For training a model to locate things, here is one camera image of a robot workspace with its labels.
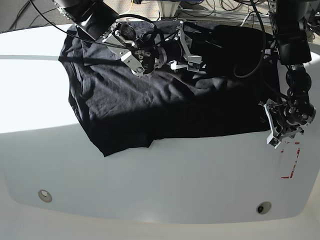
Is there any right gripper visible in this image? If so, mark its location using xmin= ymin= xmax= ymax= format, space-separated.
xmin=159 ymin=21 xmax=193 ymax=71

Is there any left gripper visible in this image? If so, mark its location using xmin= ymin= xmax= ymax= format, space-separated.
xmin=259 ymin=98 xmax=305 ymax=140

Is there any black printed t-shirt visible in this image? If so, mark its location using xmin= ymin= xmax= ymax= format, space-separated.
xmin=59 ymin=22 xmax=279 ymax=156

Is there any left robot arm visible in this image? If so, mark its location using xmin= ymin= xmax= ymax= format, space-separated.
xmin=263 ymin=0 xmax=316 ymax=147

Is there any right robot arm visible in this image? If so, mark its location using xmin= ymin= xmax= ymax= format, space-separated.
xmin=54 ymin=0 xmax=202 ymax=77

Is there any red tape rectangle marking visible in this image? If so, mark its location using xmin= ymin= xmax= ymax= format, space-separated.
xmin=278 ymin=141 xmax=302 ymax=179

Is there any right table grommet hole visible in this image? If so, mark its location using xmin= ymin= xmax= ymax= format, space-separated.
xmin=256 ymin=201 xmax=272 ymax=215

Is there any table grommet hole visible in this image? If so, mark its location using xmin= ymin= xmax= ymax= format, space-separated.
xmin=38 ymin=189 xmax=53 ymax=203
xmin=256 ymin=201 xmax=272 ymax=215

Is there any left table grommet hole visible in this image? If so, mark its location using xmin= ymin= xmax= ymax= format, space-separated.
xmin=38 ymin=189 xmax=53 ymax=203

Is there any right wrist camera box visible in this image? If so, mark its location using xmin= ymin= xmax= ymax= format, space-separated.
xmin=186 ymin=55 xmax=202 ymax=73

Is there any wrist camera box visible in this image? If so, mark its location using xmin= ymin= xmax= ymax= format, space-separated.
xmin=266 ymin=135 xmax=281 ymax=149
xmin=186 ymin=55 xmax=202 ymax=73

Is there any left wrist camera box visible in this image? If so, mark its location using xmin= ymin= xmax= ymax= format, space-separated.
xmin=266 ymin=135 xmax=281 ymax=149

